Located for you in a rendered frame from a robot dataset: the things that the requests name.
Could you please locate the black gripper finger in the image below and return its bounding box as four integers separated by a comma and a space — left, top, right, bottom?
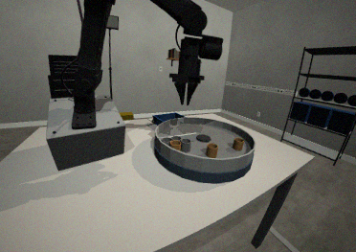
187, 83, 198, 105
174, 82, 186, 105

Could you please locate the bronze bushing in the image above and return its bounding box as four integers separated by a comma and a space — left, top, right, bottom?
170, 140, 181, 151
206, 143, 218, 158
233, 138, 244, 150

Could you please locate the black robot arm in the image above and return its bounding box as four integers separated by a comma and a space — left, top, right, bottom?
72, 0, 223, 129

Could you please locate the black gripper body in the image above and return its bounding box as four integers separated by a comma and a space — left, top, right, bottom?
169, 56, 205, 84

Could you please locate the grey metal bushing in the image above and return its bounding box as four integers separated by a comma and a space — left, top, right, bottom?
162, 137, 172, 146
181, 138, 191, 152
171, 136, 182, 142

